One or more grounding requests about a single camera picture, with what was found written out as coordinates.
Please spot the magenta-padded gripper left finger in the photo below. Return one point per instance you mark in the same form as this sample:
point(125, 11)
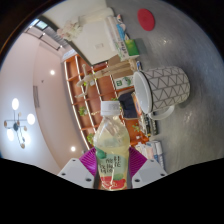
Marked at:
point(75, 171)

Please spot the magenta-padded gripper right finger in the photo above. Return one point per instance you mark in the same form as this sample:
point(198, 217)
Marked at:
point(148, 171)

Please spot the clear drink bottle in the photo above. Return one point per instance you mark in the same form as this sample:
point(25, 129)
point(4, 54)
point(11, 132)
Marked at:
point(111, 150)

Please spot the stack of colourful books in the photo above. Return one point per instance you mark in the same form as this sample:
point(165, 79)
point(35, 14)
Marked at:
point(151, 151)

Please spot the round recessed ceiling light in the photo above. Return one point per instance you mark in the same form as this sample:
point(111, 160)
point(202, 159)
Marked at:
point(72, 148)
point(52, 72)

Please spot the branched ceiling lamp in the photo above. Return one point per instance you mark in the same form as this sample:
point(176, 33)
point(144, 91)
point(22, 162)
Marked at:
point(16, 126)

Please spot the ceiling air vent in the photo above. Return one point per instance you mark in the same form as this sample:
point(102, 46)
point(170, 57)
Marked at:
point(36, 96)

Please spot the white mug, triangle pattern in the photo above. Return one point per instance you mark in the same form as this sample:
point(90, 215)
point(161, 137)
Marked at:
point(166, 88)

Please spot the wooden artist mannequin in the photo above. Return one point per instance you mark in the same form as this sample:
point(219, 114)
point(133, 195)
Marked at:
point(110, 70)

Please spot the tan chair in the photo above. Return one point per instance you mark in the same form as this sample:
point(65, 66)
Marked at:
point(113, 60)

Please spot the small green box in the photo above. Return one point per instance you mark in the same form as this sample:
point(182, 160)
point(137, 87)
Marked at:
point(132, 47)

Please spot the white desk partition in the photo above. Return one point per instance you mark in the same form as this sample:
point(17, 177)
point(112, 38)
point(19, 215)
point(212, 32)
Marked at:
point(90, 43)

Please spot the grey window curtain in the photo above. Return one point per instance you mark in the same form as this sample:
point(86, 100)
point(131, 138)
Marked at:
point(53, 36)

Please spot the stack of white books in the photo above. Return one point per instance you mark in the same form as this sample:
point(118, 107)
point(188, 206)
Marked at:
point(116, 33)

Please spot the window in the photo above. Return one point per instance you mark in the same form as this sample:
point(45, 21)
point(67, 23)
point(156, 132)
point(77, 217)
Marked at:
point(39, 24)

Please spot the flat round red coaster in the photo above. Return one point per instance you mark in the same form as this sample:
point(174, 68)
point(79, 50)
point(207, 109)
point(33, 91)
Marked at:
point(146, 19)

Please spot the wooden wall shelf unit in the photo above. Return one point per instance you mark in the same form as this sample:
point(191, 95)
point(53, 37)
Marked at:
point(90, 106)

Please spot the white wall socket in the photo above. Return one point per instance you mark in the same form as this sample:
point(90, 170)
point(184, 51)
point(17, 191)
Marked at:
point(99, 46)

